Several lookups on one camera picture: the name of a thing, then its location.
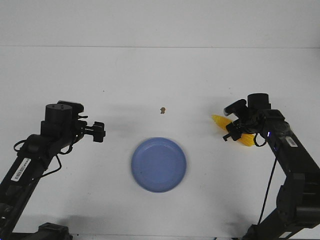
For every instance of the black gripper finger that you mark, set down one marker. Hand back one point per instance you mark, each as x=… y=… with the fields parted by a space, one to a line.
x=98 y=126
x=98 y=136
x=233 y=131

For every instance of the blue round plate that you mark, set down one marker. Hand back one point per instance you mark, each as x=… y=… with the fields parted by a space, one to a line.
x=158 y=164

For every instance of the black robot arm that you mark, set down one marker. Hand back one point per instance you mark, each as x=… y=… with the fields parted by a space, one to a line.
x=62 y=127
x=298 y=199

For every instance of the small brown table mark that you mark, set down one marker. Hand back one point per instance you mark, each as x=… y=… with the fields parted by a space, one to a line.
x=163 y=110

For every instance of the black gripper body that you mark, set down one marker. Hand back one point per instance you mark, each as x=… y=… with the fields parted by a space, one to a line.
x=249 y=120
x=82 y=128

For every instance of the yellow corn cob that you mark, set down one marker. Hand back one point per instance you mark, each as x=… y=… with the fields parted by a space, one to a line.
x=222 y=122

